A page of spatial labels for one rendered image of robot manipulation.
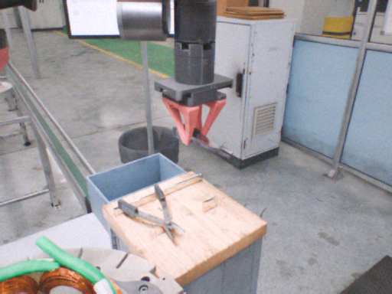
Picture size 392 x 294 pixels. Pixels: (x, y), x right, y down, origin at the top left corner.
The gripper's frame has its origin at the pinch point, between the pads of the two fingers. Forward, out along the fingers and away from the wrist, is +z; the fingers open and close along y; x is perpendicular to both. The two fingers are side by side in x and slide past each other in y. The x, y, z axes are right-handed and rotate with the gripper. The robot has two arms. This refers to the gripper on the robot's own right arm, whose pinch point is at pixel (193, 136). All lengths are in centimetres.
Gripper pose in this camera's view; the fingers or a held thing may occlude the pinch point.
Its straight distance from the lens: 49.5
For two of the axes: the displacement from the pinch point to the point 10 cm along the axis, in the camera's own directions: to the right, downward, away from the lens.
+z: -0.2, 8.9, 4.5
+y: -7.8, 2.7, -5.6
